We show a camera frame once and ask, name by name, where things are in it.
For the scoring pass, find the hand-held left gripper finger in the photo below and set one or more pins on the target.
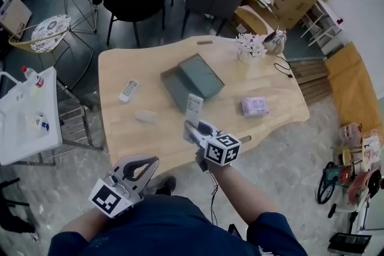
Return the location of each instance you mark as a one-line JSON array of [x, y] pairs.
[[141, 158], [150, 178]]

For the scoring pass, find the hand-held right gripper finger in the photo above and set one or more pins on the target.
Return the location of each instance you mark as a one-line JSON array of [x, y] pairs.
[[193, 135], [213, 132]]

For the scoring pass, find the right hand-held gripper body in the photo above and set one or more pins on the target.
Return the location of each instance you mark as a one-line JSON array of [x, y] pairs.
[[223, 151]]

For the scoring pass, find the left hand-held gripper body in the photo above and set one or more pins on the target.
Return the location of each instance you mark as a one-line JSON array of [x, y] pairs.
[[109, 199]]

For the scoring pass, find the large white remote control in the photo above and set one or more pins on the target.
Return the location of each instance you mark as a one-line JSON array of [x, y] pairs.
[[194, 108]]

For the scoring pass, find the dark grey box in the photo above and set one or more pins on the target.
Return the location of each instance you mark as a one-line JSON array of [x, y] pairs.
[[198, 78]]

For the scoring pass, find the white remote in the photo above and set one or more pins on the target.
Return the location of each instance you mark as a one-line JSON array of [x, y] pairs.
[[128, 90]]

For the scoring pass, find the person's right forearm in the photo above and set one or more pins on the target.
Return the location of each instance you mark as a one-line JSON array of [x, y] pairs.
[[240, 192]]

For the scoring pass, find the person's left forearm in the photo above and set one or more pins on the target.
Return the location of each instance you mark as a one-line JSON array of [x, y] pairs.
[[87, 225]]

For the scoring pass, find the flat cardboard box blue print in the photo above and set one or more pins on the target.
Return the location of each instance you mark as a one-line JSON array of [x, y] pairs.
[[13, 15]]

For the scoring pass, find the person's black shoe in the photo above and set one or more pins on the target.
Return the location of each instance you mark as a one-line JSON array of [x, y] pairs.
[[166, 186]]

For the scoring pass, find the light wooden table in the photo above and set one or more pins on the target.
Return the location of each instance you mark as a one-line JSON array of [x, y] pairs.
[[168, 136]]

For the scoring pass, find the white oval case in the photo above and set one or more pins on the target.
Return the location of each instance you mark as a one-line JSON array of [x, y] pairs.
[[145, 115]]

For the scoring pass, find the purple tissue packet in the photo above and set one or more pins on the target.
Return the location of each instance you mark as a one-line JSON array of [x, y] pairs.
[[255, 106]]

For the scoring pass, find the person's blue shirt torso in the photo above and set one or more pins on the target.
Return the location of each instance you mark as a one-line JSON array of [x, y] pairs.
[[165, 228]]

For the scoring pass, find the white flowers in vase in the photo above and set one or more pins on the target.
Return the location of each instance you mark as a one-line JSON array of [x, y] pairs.
[[249, 45]]

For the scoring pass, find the small blue object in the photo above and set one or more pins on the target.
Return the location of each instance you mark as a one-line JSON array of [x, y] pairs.
[[45, 126]]

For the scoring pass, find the glass teapot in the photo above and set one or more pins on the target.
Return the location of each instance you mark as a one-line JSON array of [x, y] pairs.
[[274, 42]]

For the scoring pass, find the dark wooden pallet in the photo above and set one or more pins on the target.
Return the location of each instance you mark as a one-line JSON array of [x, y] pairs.
[[312, 81]]

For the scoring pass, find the teal children's bicycle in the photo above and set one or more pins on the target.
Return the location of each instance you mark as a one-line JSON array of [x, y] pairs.
[[333, 174]]

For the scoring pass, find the white plastic table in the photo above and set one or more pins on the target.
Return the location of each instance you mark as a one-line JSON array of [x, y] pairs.
[[18, 135]]

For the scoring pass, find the clear plastic water jug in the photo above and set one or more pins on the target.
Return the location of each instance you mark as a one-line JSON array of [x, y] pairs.
[[349, 130]]

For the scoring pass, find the clear bottle with red cap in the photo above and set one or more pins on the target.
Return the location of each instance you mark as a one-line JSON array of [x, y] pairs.
[[33, 78]]

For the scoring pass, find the black armchair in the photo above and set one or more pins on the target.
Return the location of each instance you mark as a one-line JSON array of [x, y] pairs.
[[132, 6]]

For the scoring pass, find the yellow cardboard panel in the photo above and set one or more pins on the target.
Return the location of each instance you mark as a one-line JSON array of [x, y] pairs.
[[351, 87]]

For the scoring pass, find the pink children's ride-on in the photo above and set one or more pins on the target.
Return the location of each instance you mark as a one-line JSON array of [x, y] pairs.
[[364, 186]]

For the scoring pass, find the white paper bag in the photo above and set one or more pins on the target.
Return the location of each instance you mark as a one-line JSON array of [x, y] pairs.
[[372, 147]]

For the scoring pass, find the black screen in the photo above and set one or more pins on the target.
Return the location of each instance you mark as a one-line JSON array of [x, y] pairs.
[[349, 241]]

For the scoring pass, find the white desk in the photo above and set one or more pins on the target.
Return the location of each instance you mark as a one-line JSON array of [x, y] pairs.
[[327, 12]]

